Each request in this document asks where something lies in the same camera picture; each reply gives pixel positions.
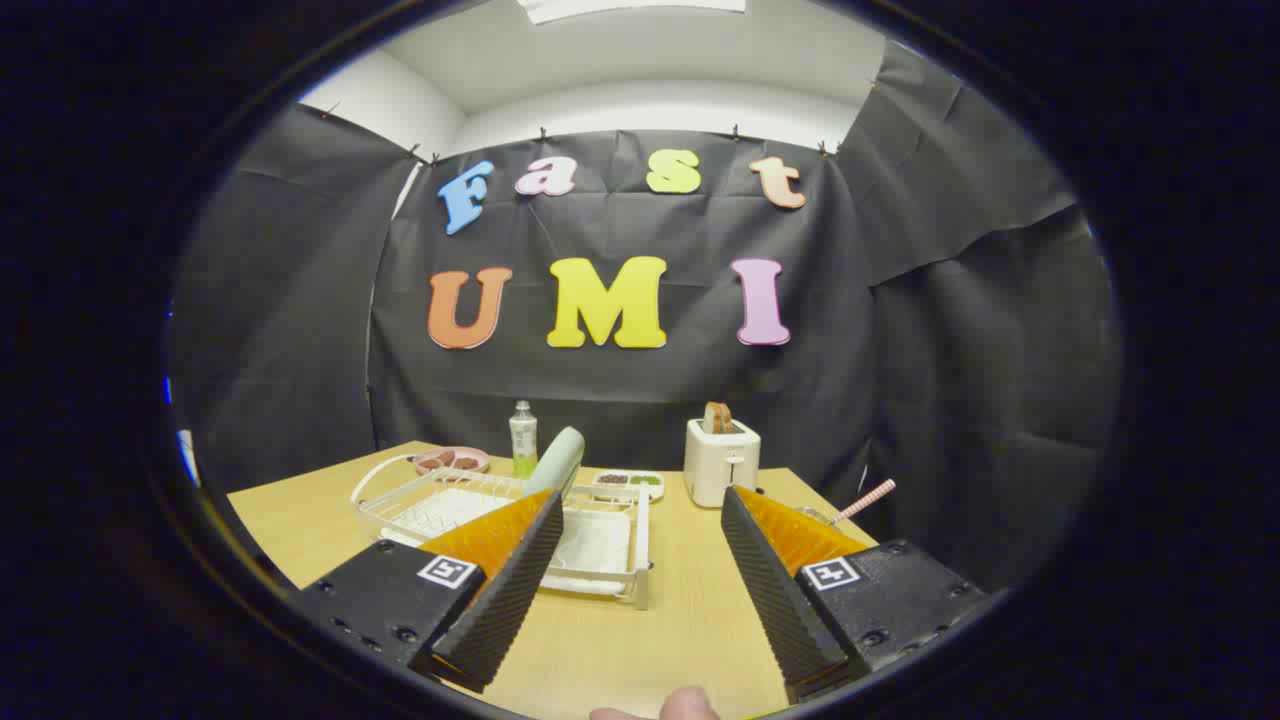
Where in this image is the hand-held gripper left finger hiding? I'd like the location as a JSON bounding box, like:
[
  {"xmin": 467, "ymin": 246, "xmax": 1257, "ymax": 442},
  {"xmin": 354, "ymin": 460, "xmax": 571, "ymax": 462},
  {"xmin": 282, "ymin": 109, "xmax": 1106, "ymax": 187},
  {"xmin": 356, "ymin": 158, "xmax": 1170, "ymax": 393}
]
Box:
[{"xmin": 290, "ymin": 487, "xmax": 566, "ymax": 694}]

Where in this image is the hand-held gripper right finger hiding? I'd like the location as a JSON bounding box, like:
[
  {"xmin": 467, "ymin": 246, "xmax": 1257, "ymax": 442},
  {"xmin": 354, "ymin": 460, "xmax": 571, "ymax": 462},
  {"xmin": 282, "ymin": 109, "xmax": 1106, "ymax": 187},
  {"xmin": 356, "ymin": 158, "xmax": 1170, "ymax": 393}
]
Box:
[{"xmin": 720, "ymin": 485, "xmax": 991, "ymax": 704}]

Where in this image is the white wire dish rack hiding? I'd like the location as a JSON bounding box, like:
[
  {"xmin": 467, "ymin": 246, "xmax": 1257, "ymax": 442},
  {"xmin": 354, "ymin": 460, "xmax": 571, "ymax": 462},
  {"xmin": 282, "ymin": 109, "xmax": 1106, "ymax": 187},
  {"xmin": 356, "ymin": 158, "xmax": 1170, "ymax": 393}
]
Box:
[{"xmin": 350, "ymin": 455, "xmax": 653, "ymax": 611}]

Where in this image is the pink checked handle spoon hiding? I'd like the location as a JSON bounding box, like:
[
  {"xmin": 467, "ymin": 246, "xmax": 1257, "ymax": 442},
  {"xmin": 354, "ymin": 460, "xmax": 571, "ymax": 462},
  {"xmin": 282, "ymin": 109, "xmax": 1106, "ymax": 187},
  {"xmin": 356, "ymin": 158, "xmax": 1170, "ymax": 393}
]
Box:
[{"xmin": 828, "ymin": 479, "xmax": 897, "ymax": 526}]

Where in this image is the mint green plate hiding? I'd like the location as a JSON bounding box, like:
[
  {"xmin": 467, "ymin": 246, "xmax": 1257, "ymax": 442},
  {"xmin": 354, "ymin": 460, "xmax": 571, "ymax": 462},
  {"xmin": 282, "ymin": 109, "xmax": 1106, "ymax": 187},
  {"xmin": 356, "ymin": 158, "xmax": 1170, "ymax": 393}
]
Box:
[{"xmin": 522, "ymin": 427, "xmax": 586, "ymax": 498}]

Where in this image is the pink plate with food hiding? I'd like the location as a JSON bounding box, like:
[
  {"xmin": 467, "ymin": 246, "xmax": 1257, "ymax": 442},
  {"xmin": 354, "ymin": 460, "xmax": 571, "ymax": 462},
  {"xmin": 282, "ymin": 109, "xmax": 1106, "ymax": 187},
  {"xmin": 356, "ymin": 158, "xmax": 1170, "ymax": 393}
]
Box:
[{"xmin": 413, "ymin": 446, "xmax": 491, "ymax": 475}]

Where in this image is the cream white toaster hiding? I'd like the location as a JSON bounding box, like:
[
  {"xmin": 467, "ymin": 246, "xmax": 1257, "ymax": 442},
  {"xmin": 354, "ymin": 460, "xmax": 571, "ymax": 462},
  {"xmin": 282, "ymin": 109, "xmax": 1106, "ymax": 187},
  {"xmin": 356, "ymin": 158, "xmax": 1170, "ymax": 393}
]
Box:
[{"xmin": 684, "ymin": 418, "xmax": 761, "ymax": 509}]

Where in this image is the green label plastic bottle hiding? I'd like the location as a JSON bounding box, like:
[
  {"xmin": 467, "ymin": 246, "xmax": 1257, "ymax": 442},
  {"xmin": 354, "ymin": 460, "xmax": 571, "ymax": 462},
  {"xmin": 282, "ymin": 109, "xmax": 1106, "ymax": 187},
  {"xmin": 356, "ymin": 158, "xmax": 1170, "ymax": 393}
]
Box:
[{"xmin": 509, "ymin": 401, "xmax": 539, "ymax": 479}]

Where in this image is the white divided snack tray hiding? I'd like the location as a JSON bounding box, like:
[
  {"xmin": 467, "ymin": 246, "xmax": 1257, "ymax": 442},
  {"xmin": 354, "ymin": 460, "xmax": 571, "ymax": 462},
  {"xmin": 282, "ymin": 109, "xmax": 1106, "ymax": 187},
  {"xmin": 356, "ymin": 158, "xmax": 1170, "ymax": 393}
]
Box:
[{"xmin": 592, "ymin": 469, "xmax": 665, "ymax": 503}]

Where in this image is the black backdrop cloth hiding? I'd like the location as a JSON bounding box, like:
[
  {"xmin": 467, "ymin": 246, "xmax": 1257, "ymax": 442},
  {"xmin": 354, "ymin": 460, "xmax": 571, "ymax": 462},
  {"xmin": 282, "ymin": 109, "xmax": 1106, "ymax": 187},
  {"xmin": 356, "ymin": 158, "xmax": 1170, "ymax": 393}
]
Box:
[{"xmin": 165, "ymin": 40, "xmax": 1121, "ymax": 601}]

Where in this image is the ceiling light panel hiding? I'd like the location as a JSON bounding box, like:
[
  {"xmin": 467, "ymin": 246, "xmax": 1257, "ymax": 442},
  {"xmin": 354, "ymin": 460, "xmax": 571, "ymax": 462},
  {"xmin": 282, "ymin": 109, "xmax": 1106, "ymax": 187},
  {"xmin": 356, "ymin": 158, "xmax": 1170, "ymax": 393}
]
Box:
[{"xmin": 517, "ymin": 0, "xmax": 747, "ymax": 25}]

